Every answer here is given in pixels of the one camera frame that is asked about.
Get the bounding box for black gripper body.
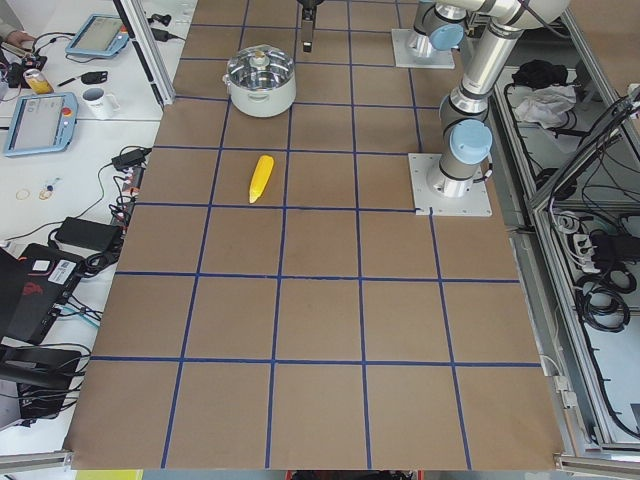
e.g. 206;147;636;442
298;0;324;10

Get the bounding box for glass pot lid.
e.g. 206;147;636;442
226;44;295;92

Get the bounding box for yellow corn cob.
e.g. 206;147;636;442
248;155;275;204

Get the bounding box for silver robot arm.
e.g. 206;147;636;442
408;1;570;198
297;0;467;58

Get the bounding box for white cooking pot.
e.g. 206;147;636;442
223;72;296;118

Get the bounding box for blue teach pendant far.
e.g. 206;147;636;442
65;14;129;58

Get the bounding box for blue teach pendant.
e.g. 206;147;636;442
3;92;78;157
65;14;129;58

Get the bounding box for white mug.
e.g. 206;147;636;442
82;87;120;120

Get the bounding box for black power adapter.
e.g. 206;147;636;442
111;147;152;171

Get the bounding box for black and white cloth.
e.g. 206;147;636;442
512;59;577;129

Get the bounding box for blue teach pendant near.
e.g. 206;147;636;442
3;92;78;157

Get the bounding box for black power brick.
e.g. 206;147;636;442
55;217;122;252

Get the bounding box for brown paper table cover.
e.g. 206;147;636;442
65;1;562;471

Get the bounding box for black laptop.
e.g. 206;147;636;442
1;243;84;345

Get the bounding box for black docking device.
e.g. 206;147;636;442
1;344;91;428

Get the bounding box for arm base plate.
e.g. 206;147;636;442
391;29;455;70
408;153;492;217

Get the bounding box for aluminium frame post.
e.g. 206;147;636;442
113;0;175;108

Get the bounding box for coiled black cables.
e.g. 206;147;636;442
574;269;632;332

